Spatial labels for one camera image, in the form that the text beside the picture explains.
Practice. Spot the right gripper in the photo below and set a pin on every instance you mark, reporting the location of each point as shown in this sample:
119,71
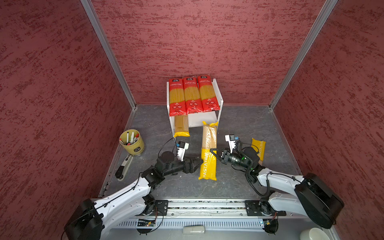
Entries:
225,159

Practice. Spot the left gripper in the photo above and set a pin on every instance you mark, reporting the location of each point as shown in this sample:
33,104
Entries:
191,169

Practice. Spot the yellow pasta bag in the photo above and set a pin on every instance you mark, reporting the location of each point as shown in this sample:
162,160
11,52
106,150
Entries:
181,126
209,141

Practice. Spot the yellow pasta bag underneath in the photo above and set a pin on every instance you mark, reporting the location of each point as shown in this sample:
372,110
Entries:
259,147

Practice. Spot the yellow pasta bag front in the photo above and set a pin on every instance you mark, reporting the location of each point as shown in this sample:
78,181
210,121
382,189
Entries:
181,126

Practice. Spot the red spaghetti bag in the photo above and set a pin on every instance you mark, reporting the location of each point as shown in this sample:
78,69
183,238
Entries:
177,98
192,95
207,93

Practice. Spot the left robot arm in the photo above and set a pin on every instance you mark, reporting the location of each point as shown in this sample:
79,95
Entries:
93,220

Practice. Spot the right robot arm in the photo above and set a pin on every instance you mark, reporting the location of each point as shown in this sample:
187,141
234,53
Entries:
305,195

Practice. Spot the white two-tier shelf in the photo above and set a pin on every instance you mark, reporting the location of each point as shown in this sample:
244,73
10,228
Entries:
197,119

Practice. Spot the yellow pen holder cup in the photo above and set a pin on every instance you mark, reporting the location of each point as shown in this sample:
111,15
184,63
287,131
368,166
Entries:
132,142

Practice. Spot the grey stapler tool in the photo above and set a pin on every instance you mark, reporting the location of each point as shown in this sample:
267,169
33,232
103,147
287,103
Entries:
123,168

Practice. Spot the white bowl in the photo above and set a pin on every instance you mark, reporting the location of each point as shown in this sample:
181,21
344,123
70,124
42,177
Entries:
313,234

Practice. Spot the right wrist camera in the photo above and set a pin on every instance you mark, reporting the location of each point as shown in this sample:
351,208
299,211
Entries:
232,140

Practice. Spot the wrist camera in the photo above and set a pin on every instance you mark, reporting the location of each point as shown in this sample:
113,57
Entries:
232,140
181,147

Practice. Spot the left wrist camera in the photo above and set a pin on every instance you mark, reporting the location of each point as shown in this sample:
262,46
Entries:
181,147

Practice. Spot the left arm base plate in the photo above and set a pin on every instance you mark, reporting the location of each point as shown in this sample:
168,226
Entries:
156,207

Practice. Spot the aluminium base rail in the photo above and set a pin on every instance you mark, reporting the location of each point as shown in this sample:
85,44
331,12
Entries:
212,214

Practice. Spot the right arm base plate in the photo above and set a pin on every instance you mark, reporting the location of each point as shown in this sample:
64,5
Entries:
257,208

